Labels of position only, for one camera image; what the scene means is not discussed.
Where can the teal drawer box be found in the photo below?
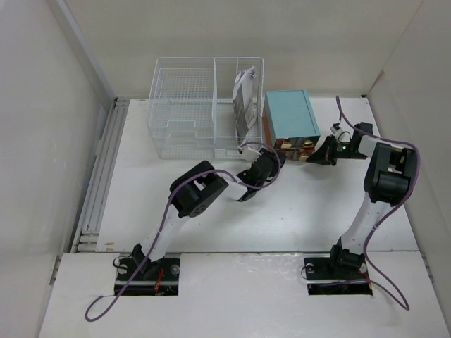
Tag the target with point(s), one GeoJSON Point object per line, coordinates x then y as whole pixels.
{"type": "Point", "coordinates": [288, 113]}

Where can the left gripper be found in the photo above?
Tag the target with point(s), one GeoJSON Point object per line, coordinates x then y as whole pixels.
{"type": "Point", "coordinates": [277, 162]}

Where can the white wire mesh organizer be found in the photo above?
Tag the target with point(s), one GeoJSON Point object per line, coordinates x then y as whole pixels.
{"type": "Point", "coordinates": [190, 113]}

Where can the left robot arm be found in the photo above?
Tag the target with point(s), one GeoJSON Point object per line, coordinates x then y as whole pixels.
{"type": "Point", "coordinates": [193, 192]}

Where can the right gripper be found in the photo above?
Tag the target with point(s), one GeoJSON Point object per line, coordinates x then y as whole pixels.
{"type": "Point", "coordinates": [325, 153]}

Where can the brown drawer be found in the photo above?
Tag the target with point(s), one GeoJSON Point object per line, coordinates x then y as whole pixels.
{"type": "Point", "coordinates": [302, 154]}

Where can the clear drawer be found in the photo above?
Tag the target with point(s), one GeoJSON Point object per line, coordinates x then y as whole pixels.
{"type": "Point", "coordinates": [297, 143]}
{"type": "Point", "coordinates": [286, 154]}

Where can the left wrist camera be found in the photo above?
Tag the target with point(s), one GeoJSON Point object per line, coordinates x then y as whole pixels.
{"type": "Point", "coordinates": [248, 153]}

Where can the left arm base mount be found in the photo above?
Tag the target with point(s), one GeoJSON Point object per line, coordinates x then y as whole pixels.
{"type": "Point", "coordinates": [163, 280]}

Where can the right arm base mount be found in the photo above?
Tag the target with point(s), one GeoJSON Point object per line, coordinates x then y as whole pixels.
{"type": "Point", "coordinates": [323, 280]}

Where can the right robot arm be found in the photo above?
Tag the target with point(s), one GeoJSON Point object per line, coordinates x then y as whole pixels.
{"type": "Point", "coordinates": [388, 183]}

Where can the aluminium rail frame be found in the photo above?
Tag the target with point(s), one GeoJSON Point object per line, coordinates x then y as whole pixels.
{"type": "Point", "coordinates": [88, 223]}

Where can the grey setup guide booklet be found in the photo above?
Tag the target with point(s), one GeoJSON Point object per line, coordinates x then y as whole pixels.
{"type": "Point", "coordinates": [242, 98]}

